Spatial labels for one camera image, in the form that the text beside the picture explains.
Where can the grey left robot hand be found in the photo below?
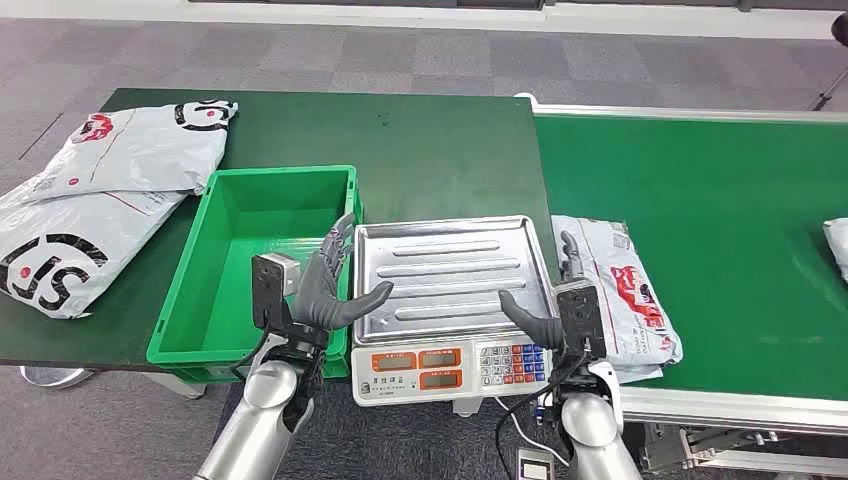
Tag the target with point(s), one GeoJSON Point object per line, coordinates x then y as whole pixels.
{"type": "Point", "coordinates": [318, 295]}

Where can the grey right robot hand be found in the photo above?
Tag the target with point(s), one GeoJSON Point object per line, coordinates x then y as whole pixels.
{"type": "Point", "coordinates": [540, 329]}

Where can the grey mailer with QR codes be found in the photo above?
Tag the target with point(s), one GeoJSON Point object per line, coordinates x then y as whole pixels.
{"type": "Point", "coordinates": [629, 291]}

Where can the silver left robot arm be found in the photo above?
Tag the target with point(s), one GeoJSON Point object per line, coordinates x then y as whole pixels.
{"type": "Point", "coordinates": [258, 417]}

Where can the green conveyor belt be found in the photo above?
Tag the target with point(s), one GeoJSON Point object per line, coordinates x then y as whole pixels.
{"type": "Point", "coordinates": [715, 232]}

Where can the green plastic crate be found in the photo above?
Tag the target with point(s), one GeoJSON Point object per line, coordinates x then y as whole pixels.
{"type": "Point", "coordinates": [232, 278]}

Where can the electronic scale with steel tray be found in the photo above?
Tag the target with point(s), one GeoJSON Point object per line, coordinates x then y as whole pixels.
{"type": "Point", "coordinates": [444, 278]}

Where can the grey floor socket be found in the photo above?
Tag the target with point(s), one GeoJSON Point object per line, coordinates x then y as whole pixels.
{"type": "Point", "coordinates": [534, 466]}

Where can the white table leg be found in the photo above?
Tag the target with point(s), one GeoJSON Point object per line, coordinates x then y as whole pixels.
{"type": "Point", "coordinates": [175, 385]}

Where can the dark green table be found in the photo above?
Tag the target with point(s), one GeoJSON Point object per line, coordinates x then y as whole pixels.
{"type": "Point", "coordinates": [411, 146]}

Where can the grey mailer small black logo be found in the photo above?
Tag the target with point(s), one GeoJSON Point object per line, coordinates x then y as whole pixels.
{"type": "Point", "coordinates": [146, 149]}

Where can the grey mailer large black logo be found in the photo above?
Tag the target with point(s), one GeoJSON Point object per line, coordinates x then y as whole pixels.
{"type": "Point", "coordinates": [73, 238]}

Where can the round silver table foot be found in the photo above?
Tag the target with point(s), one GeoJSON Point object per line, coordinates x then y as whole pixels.
{"type": "Point", "coordinates": [53, 376]}

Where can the crumpled grey mailer red print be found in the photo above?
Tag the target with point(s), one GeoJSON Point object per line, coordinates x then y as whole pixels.
{"type": "Point", "coordinates": [838, 248]}

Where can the black tripod leg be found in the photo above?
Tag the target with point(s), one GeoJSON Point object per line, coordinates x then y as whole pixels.
{"type": "Point", "coordinates": [828, 93]}

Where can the black round object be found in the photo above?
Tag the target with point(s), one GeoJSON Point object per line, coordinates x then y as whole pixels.
{"type": "Point", "coordinates": [841, 28]}

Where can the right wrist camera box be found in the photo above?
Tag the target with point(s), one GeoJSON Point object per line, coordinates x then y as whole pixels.
{"type": "Point", "coordinates": [582, 314]}

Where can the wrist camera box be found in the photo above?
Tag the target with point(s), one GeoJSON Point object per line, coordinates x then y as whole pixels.
{"type": "Point", "coordinates": [582, 314]}
{"type": "Point", "coordinates": [268, 285]}

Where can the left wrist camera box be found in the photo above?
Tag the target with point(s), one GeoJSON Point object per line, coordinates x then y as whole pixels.
{"type": "Point", "coordinates": [268, 285]}

